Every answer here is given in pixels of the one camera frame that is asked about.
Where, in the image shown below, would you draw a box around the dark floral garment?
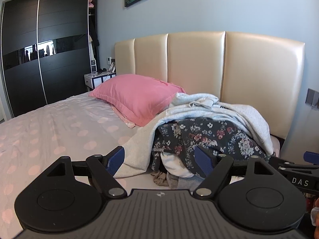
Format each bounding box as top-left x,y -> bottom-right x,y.
151,118 -> 271,180

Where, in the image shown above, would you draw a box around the pink patterned pillow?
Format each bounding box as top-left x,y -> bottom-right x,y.
111,106 -> 137,129

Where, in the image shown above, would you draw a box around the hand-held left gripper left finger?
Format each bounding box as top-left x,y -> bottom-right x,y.
46,146 -> 127,198

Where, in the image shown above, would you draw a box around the person's right hand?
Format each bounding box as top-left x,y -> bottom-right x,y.
310,197 -> 319,239

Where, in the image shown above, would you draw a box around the bed with polka dot sheet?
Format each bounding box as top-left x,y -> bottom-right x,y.
0,91 -> 282,229

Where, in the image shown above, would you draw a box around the grey wall switch panel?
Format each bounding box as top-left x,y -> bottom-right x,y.
305,88 -> 319,109

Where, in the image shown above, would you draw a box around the grey fleece sweatshirt navy cuffs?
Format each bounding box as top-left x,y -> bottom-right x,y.
113,97 -> 274,178

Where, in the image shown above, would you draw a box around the cream padded headboard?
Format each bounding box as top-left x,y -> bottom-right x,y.
115,31 -> 306,140

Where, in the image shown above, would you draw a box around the black sliding door wardrobe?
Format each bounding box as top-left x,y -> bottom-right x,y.
1,0 -> 90,117

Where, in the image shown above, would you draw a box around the pale blue garment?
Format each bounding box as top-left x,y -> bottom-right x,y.
170,93 -> 220,116

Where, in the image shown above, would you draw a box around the white nightstand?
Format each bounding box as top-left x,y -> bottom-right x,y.
84,72 -> 117,92

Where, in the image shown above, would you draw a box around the hanging dark garment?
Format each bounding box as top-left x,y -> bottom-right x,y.
89,17 -> 100,48

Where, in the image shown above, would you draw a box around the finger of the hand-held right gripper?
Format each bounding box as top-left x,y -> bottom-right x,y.
303,151 -> 319,165
269,156 -> 319,172

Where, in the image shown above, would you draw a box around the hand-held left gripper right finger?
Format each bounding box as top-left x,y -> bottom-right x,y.
193,146 -> 275,200

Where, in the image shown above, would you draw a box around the white garment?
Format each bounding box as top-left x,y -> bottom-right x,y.
160,151 -> 195,178

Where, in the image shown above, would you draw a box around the beige crumpled garment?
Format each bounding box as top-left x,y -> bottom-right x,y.
150,171 -> 170,187

